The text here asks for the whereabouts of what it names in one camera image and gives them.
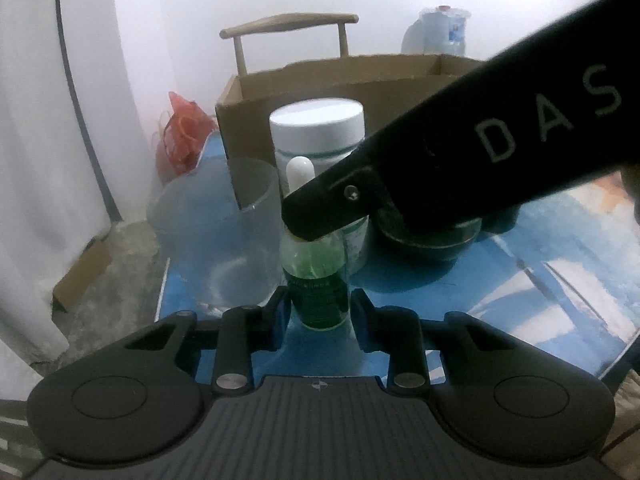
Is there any white supplement bottle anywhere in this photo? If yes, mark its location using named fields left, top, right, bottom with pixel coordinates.
left=268, top=97, right=371, bottom=276

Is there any white curtain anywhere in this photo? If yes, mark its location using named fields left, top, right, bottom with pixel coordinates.
left=1, top=0, right=157, bottom=363

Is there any wooden chair black seat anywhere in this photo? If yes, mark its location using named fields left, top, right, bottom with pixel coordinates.
left=219, top=12, right=360, bottom=77

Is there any brown cardboard box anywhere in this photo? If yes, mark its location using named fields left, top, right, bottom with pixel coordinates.
left=216, top=54, right=482, bottom=170

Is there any clear plastic cup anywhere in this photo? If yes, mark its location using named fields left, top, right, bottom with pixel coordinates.
left=148, top=158, right=283, bottom=311

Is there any blue water jug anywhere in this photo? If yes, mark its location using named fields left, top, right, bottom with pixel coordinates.
left=400, top=6, right=471, bottom=58

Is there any black hanging cable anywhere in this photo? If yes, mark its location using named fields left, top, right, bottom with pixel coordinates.
left=53, top=0, right=124, bottom=224

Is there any green dropper bottle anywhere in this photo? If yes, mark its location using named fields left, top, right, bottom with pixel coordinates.
left=278, top=155, right=352, bottom=332

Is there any green round cosmetic jar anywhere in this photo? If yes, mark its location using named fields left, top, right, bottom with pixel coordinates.
left=371, top=208, right=482, bottom=266

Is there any red plastic bag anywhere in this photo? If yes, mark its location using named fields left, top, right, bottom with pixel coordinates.
left=155, top=91, right=218, bottom=185

